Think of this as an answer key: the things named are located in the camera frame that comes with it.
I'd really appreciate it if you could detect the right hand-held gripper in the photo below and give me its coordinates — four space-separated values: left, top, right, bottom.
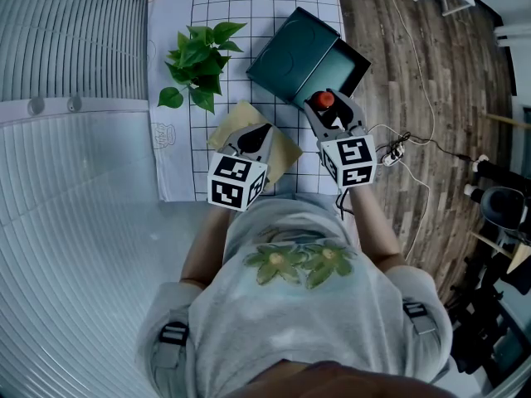
303 90 378 190

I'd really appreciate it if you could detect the black floor cable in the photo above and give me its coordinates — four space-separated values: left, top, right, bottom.
397 132 479 162

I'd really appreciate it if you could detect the wooden table frame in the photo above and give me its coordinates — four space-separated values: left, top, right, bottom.
468 112 531 275

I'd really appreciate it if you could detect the person's left forearm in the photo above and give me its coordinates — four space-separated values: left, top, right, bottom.
178 207 231 290

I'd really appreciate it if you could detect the black equipment stand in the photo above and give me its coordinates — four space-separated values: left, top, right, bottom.
446 255 531 389

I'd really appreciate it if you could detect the white cable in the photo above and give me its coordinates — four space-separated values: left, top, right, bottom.
367 0 437 261

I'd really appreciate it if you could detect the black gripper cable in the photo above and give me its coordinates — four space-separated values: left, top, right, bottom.
334 187 356 221

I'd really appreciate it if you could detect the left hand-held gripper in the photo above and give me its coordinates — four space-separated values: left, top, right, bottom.
207 123 275 213

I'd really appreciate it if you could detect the grey flower-print shirt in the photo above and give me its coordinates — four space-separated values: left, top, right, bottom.
136 192 454 393

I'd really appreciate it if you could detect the person's chin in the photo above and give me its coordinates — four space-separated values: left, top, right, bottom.
231 358 457 398

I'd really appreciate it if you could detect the white window blind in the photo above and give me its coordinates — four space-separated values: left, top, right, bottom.
0 0 211 398

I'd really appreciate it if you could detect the white power strip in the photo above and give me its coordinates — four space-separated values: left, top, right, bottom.
381 143 406 167

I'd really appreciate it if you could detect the green leafy plant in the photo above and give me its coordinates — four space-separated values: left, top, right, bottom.
157 21 248 115

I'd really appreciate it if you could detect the black round stool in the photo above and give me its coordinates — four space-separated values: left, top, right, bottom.
480 186 529 232

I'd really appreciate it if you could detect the small red ball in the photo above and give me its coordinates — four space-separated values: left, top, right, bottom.
310 90 341 129

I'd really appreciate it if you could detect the grey harness strap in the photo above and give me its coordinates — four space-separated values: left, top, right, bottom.
402 299 439 335
153 320 191 368

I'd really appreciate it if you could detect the person's right forearm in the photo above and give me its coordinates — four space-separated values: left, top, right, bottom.
347 184 406 271

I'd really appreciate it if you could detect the dark teal box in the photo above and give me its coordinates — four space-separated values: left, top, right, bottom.
245 6 373 113

